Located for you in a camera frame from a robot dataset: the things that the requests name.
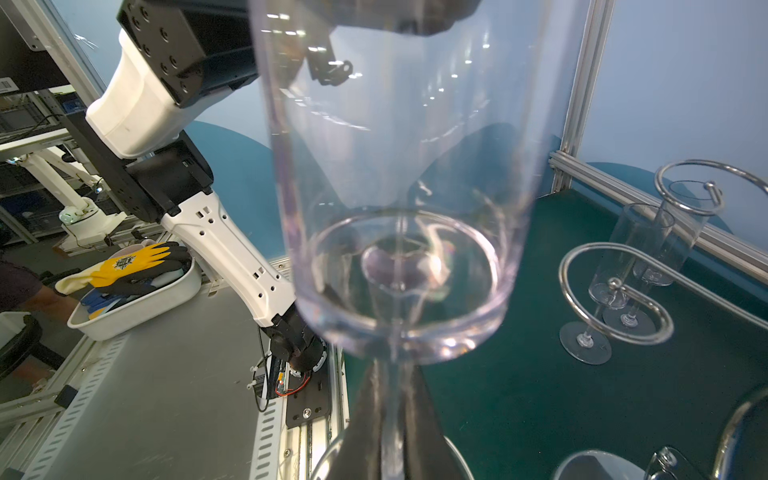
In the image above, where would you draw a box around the aluminium left frame post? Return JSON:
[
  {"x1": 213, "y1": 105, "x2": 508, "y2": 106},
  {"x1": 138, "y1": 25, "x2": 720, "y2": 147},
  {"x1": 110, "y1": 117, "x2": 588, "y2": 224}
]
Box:
[{"x1": 559, "y1": 0, "x2": 615, "y2": 157}]

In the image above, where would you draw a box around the chrome wine glass rack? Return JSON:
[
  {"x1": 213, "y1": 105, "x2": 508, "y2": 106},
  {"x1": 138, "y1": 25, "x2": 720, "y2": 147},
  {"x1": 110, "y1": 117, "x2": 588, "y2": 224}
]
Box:
[{"x1": 550, "y1": 158, "x2": 768, "y2": 480}]

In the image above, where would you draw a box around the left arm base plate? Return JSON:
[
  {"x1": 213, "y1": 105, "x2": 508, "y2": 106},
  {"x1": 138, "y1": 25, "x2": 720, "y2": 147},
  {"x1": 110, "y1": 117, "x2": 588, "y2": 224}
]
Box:
[{"x1": 285, "y1": 360, "x2": 332, "y2": 428}]

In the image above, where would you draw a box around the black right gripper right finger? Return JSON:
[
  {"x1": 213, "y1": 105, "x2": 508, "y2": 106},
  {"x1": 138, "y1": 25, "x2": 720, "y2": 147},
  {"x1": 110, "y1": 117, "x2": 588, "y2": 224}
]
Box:
[{"x1": 401, "y1": 365, "x2": 466, "y2": 480}]

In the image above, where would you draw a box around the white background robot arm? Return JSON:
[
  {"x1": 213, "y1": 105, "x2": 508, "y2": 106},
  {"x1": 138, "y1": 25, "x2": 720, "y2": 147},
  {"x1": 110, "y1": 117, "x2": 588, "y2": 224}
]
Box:
[{"x1": 10, "y1": 147, "x2": 128, "y2": 253}]

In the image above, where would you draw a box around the clear wine glass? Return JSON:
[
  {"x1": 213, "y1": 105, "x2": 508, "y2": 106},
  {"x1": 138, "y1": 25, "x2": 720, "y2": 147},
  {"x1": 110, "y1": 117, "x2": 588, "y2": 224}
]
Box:
[
  {"x1": 559, "y1": 202, "x2": 676, "y2": 366},
  {"x1": 248, "y1": 1, "x2": 590, "y2": 479},
  {"x1": 624, "y1": 180, "x2": 717, "y2": 272}
]

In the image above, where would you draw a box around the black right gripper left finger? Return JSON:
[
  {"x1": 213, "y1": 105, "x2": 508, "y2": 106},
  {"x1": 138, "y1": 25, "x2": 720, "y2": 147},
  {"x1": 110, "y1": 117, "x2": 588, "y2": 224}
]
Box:
[{"x1": 327, "y1": 362, "x2": 384, "y2": 480}]

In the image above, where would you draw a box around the white plastic tray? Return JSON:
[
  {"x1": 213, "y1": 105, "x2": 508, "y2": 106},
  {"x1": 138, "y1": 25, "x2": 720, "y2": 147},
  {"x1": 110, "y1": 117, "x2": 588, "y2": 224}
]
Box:
[{"x1": 67, "y1": 260, "x2": 202, "y2": 341}]

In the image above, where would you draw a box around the aluminium back frame rail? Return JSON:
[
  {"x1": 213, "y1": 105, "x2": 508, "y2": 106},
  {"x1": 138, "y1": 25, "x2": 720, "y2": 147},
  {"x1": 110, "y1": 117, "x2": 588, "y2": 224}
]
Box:
[{"x1": 548, "y1": 149, "x2": 768, "y2": 286}]

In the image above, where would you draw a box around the yellow black work glove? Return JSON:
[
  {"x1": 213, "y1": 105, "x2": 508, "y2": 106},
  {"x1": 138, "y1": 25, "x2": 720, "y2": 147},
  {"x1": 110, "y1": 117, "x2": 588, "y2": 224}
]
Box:
[{"x1": 55, "y1": 242, "x2": 191, "y2": 296}]

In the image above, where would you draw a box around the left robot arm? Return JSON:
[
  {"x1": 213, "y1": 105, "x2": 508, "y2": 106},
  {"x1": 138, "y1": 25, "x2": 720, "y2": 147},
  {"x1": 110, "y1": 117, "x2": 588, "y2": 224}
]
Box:
[{"x1": 84, "y1": 1, "x2": 501, "y2": 377}]

